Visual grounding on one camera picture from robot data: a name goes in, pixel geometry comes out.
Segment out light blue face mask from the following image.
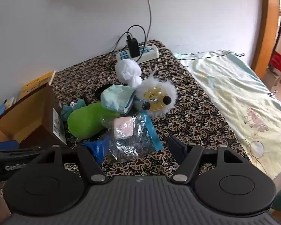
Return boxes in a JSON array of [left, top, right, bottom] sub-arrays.
[[100, 84, 137, 115]]

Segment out brown cardboard box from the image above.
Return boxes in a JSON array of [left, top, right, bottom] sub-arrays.
[[0, 82, 68, 149]]

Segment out red box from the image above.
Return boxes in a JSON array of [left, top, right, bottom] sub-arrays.
[[269, 52, 281, 72]]

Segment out stack of picture books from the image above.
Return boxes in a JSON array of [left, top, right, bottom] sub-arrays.
[[3, 97, 17, 108]]

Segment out green plush toy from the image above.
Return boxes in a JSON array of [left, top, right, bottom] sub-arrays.
[[67, 102, 122, 138]]

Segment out beige carton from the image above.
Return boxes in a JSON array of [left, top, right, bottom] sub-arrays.
[[262, 68, 281, 92]]

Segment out black charger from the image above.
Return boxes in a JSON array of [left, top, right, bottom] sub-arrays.
[[126, 35, 141, 58]]

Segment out black charger cable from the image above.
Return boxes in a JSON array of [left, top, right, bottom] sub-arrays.
[[97, 25, 147, 71]]

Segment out black hair band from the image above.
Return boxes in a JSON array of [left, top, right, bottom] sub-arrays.
[[82, 87, 110, 105]]

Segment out white fluffy dog toy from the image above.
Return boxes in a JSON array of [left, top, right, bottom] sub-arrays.
[[134, 68, 178, 119]]

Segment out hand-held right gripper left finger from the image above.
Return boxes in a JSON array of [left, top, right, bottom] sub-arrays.
[[35, 136, 111, 185]]

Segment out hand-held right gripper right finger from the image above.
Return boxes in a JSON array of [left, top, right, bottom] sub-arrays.
[[167, 136, 246, 184]]

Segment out yellow book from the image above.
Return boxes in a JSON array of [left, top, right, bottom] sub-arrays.
[[17, 71, 56, 101]]

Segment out white power cable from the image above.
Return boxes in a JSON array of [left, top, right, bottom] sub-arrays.
[[142, 0, 152, 45]]

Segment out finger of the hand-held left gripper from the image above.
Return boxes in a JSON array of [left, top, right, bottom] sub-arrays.
[[14, 146, 69, 157]]

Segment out wire-frame glasses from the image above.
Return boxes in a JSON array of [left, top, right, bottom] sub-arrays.
[[240, 138, 266, 160]]

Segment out white plastic bag bundle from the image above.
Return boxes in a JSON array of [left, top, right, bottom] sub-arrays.
[[115, 60, 143, 89]]

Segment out wooden door frame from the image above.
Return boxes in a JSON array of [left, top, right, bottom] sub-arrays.
[[250, 0, 281, 75]]

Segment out white power strip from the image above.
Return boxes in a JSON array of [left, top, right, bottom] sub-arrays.
[[116, 43, 160, 64]]

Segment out thin black wire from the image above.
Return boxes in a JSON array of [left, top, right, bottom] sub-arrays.
[[185, 50, 246, 57]]

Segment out brown patterned bed cover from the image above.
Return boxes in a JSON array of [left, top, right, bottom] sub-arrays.
[[50, 40, 252, 177]]

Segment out pale yellow blanket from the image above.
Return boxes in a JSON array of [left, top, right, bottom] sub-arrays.
[[173, 50, 281, 179]]

